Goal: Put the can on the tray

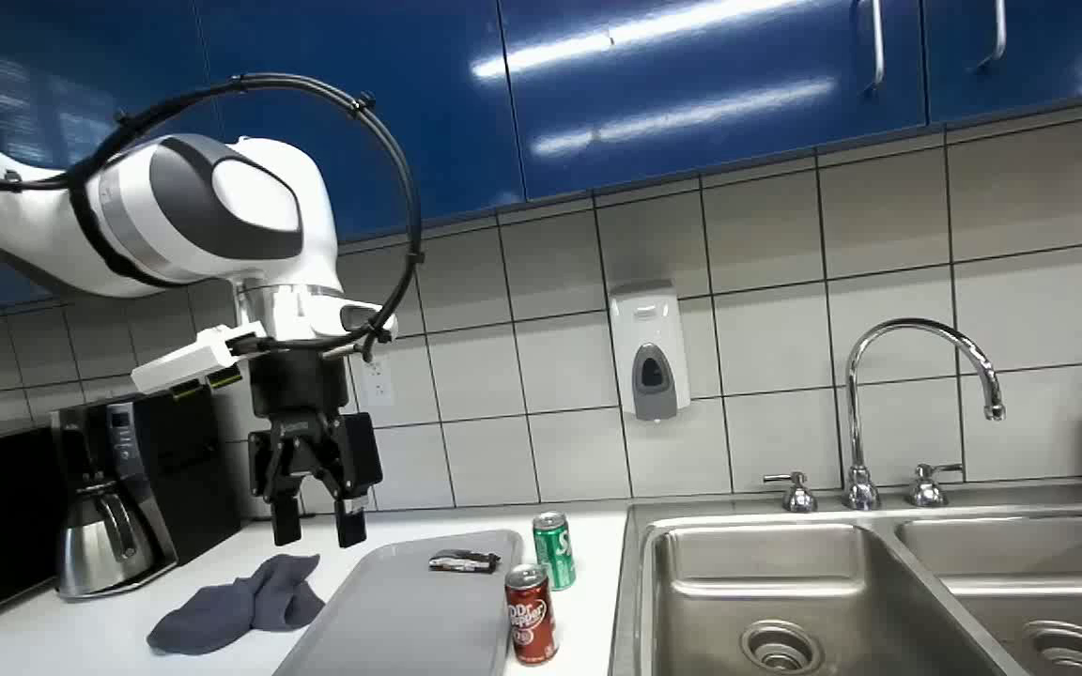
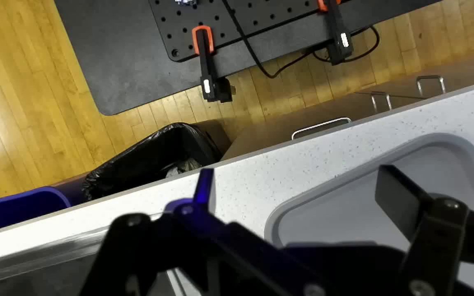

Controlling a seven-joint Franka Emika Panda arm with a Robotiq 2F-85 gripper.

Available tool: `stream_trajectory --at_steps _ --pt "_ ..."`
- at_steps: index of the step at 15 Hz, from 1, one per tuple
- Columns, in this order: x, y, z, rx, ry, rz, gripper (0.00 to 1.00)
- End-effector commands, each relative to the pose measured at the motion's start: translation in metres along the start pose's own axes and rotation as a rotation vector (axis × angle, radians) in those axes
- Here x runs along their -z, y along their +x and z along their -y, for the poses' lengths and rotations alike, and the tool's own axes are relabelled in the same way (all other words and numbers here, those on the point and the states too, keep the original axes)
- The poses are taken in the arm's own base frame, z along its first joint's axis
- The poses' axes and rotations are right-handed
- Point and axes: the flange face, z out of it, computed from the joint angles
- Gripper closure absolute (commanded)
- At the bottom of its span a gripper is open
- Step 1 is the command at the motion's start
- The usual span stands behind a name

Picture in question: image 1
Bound blue upper cabinets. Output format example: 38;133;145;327
0;0;1082;324

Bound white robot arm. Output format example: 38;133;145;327
0;131;393;543

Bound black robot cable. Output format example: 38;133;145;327
0;66;429;359

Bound white wall soap dispenser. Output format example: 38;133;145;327
612;289;692;421

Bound faucet handle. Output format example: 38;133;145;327
905;461;957;508
761;468;820;513

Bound stainless double sink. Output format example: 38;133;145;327
608;499;1082;676

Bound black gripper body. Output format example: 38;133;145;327
246;352;381;503

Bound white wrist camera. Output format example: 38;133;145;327
132;324;262;393

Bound black coffee maker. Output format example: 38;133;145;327
56;393;244;562

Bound small black flat object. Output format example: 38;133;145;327
429;547;498;574

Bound dark blue cloth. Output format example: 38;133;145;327
145;555;324;652

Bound left faucet handle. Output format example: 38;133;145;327
761;468;820;513

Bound green soda can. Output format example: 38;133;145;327
533;510;575;590

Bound right faucet handle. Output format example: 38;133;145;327
905;461;957;508

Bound chrome gooseneck faucet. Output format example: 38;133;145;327
841;316;1005;510

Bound steel coffee carafe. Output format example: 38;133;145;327
61;479;156;600

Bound grey plastic tray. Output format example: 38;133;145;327
275;530;523;676

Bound red soda can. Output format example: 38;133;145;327
504;562;555;664

